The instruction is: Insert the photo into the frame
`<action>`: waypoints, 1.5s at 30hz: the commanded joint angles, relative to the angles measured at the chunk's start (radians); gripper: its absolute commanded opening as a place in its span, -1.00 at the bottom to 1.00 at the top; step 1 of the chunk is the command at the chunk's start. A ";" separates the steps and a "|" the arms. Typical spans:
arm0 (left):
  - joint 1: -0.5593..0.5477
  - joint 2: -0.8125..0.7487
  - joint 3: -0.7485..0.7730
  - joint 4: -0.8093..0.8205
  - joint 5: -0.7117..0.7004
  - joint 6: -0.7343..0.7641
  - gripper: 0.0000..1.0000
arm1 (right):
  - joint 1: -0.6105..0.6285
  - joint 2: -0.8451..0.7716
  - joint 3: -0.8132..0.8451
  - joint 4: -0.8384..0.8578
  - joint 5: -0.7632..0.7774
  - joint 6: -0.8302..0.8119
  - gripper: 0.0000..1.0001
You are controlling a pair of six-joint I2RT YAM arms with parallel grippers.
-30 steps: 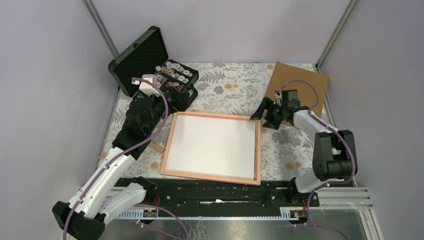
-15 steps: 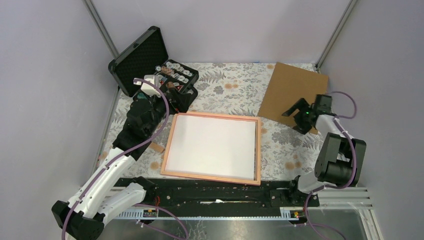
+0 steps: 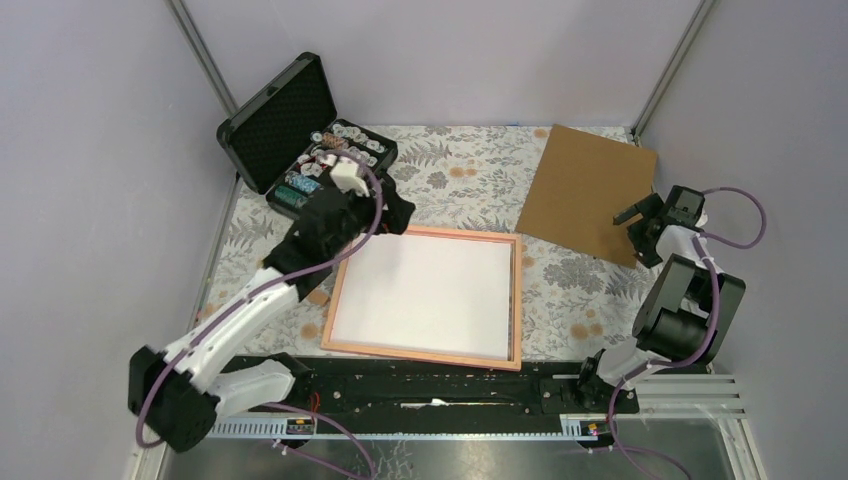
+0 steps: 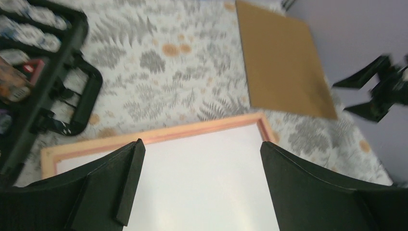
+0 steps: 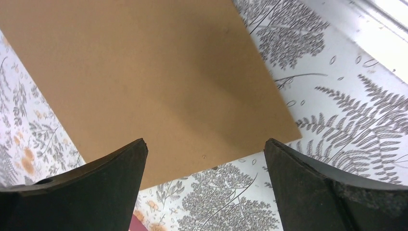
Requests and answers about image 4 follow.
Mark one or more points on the orange poker chip stack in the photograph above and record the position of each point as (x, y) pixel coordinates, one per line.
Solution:
(14, 86)

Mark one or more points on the floral patterned table mat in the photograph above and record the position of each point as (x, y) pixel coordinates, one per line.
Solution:
(171, 62)

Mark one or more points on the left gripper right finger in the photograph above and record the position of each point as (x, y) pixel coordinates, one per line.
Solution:
(308, 197)

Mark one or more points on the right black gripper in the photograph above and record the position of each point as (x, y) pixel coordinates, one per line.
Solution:
(391, 89)

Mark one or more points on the wooden picture frame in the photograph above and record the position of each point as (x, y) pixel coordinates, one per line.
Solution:
(52, 155)

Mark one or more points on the seascape photo print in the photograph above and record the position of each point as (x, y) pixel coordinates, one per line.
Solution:
(205, 182)

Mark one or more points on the black poker chip case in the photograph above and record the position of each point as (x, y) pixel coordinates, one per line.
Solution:
(33, 115)

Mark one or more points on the brown cardboard backing board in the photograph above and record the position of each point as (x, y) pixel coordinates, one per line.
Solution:
(282, 65)

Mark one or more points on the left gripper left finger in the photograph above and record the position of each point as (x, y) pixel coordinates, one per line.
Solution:
(97, 196)

